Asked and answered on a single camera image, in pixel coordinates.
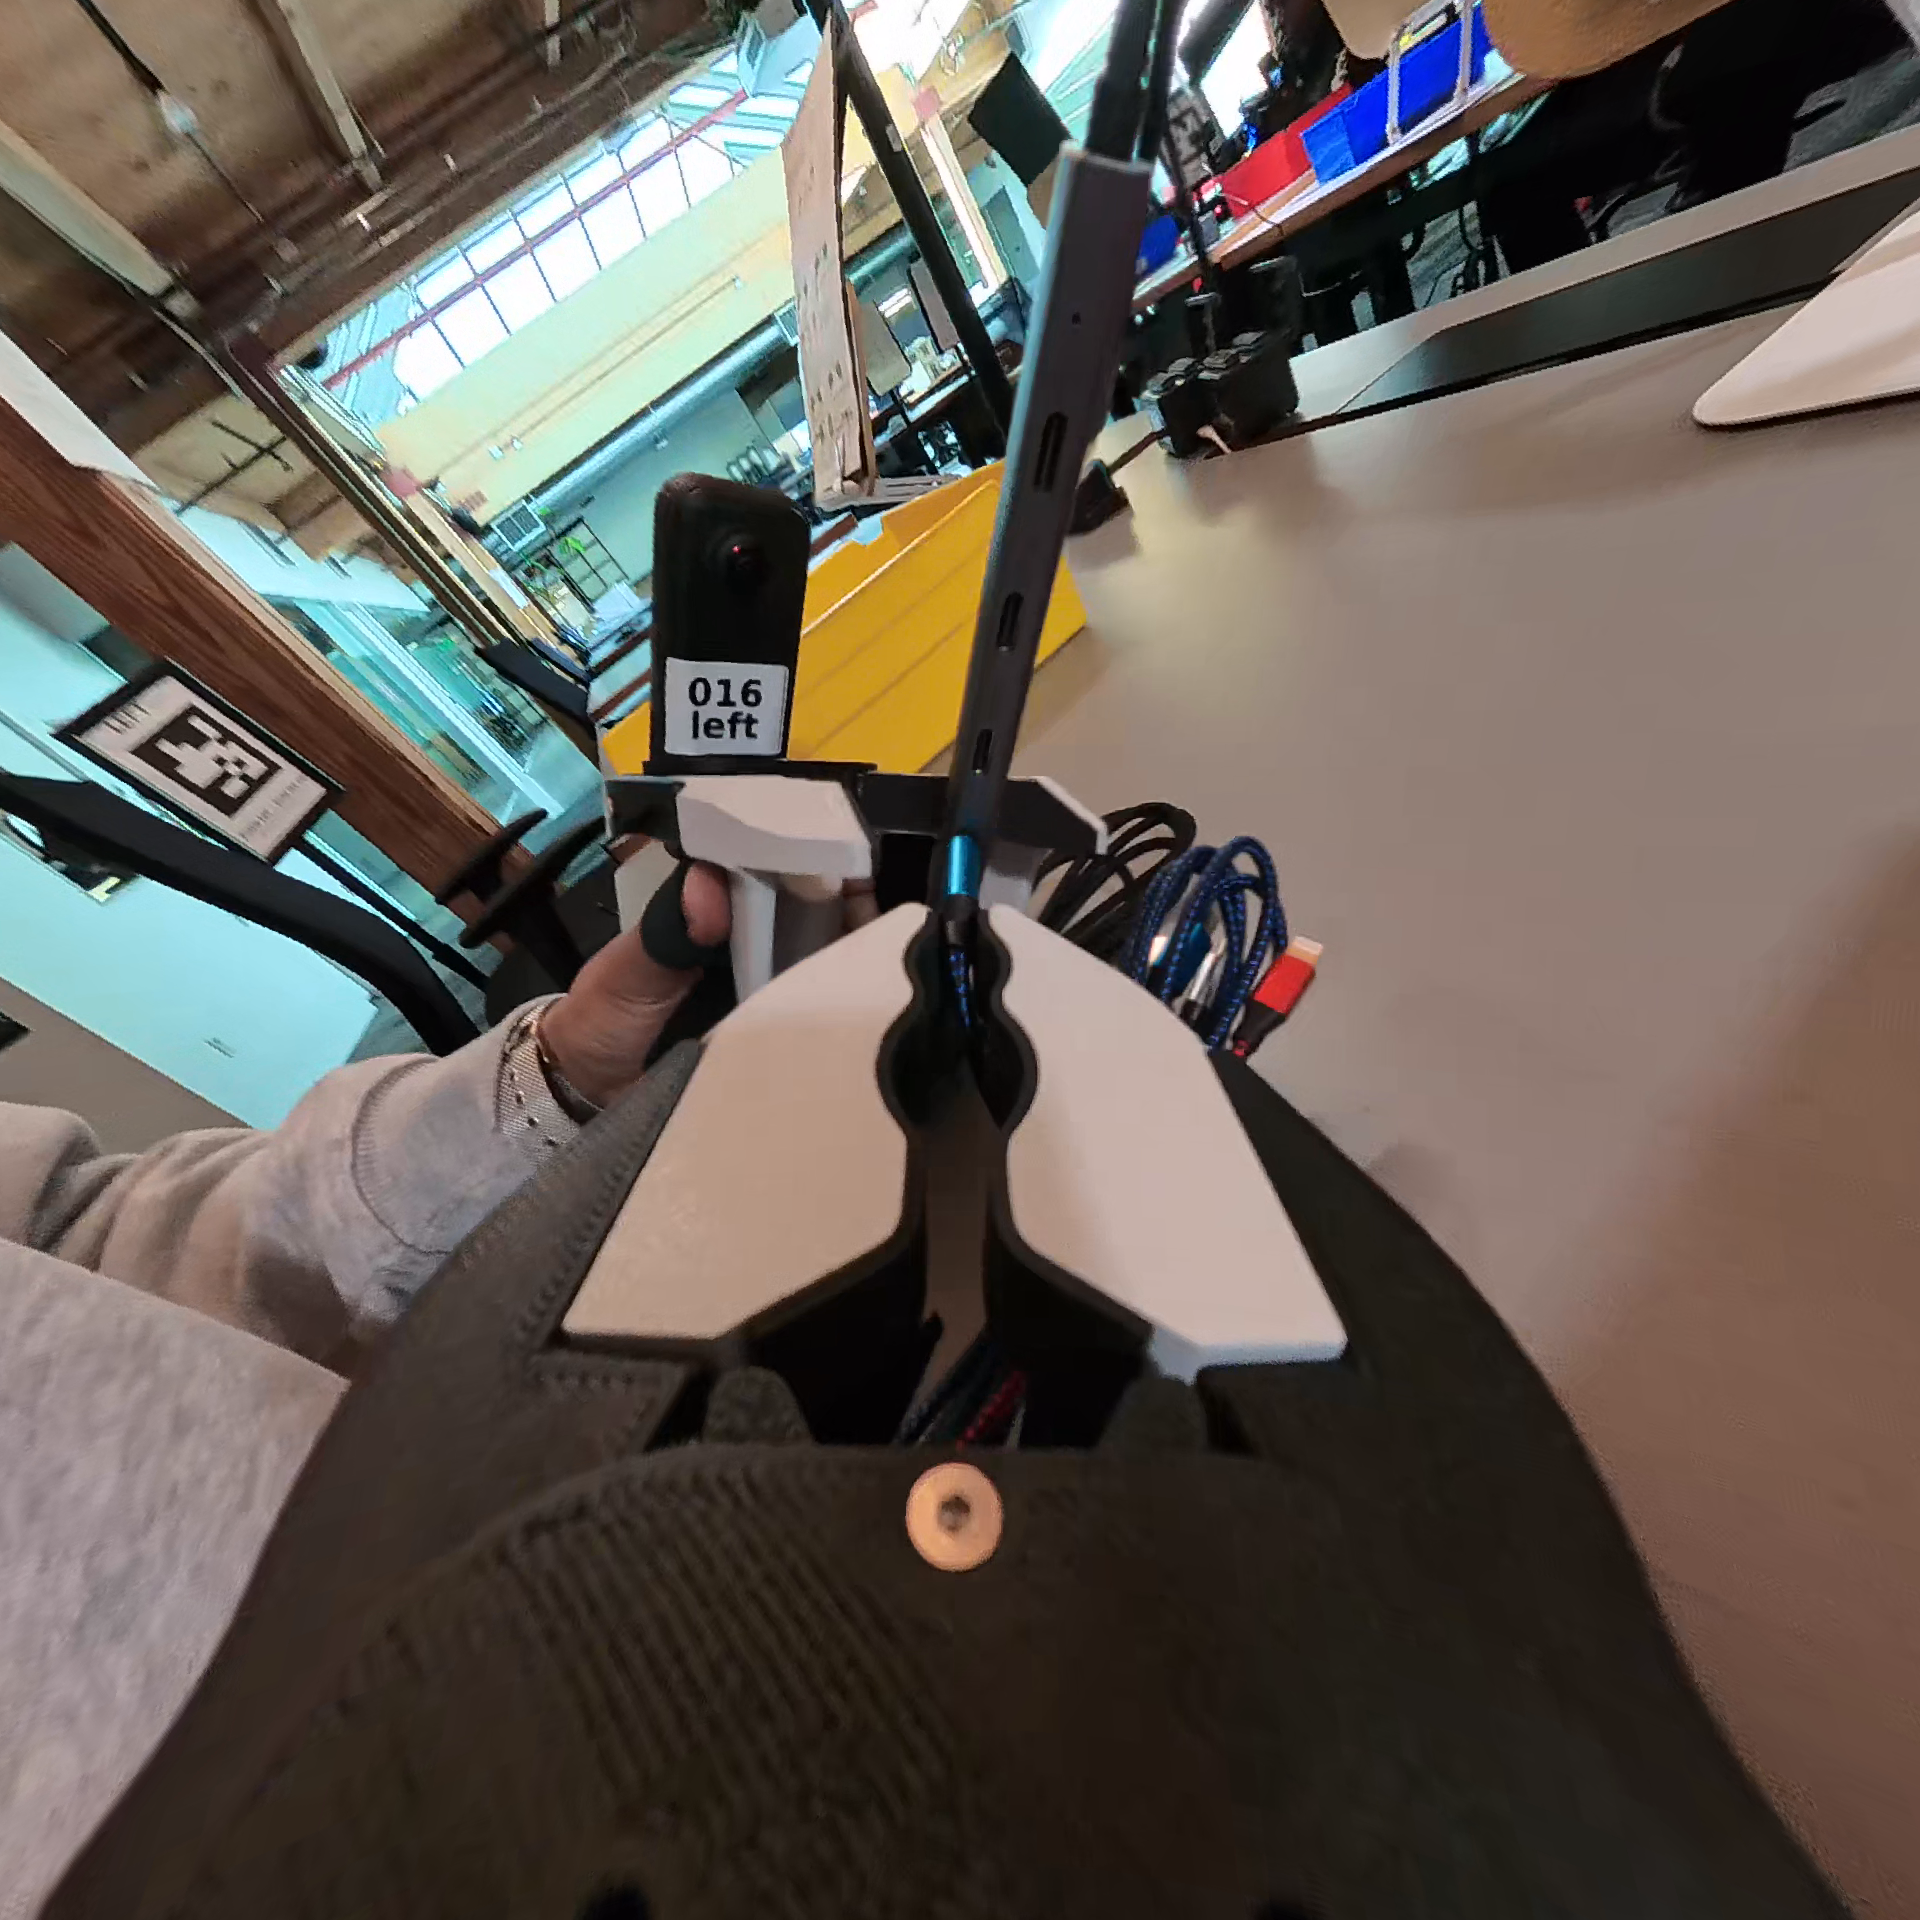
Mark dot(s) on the grey usb hub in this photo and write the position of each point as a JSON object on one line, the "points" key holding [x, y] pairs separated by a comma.
{"points": [[1049, 451]]}

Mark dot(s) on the black and white marker sign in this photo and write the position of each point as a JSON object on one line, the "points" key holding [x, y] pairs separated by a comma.
{"points": [[202, 765]]}

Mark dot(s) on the blue storage bin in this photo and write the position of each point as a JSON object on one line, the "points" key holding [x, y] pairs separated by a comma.
{"points": [[1396, 107]]}

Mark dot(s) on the black office chair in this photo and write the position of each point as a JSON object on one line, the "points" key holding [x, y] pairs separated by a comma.
{"points": [[301, 901]]}

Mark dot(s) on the grey desk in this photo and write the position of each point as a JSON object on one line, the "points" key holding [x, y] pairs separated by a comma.
{"points": [[1501, 781]]}

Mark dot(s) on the person's grey sweater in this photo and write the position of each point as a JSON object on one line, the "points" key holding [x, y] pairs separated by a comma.
{"points": [[136, 1575]]}

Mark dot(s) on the person's left hand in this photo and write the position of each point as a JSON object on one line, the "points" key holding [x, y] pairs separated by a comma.
{"points": [[639, 1021]]}

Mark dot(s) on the red storage bin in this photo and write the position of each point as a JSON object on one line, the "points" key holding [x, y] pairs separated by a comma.
{"points": [[1276, 150]]}

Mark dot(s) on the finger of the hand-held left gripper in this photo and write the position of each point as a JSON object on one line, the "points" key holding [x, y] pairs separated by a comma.
{"points": [[1068, 822], [781, 829]]}

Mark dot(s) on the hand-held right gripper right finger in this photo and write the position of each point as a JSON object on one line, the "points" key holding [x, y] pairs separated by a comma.
{"points": [[1154, 1185]]}

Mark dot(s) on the black desk mat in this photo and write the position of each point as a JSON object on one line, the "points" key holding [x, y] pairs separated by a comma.
{"points": [[1501, 353]]}

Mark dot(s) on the black power strip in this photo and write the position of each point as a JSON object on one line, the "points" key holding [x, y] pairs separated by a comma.
{"points": [[1223, 395]]}

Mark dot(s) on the white laptop stand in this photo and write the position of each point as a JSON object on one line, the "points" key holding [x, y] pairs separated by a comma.
{"points": [[1829, 347]]}

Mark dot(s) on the small black plug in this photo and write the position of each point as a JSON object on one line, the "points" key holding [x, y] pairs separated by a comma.
{"points": [[1103, 494]]}

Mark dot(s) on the person's left forearm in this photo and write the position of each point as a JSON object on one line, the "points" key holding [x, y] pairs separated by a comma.
{"points": [[254, 1201]]}

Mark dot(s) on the tan curved panel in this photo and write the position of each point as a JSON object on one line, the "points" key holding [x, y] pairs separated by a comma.
{"points": [[1681, 29]]}

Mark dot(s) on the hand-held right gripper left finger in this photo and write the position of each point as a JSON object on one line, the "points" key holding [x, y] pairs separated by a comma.
{"points": [[751, 1171]]}

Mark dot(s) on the yellow plastic bin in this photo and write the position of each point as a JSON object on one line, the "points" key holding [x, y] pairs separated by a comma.
{"points": [[901, 645]]}

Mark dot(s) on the white paper sign board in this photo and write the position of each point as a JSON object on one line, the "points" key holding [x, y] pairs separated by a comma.
{"points": [[833, 301]]}

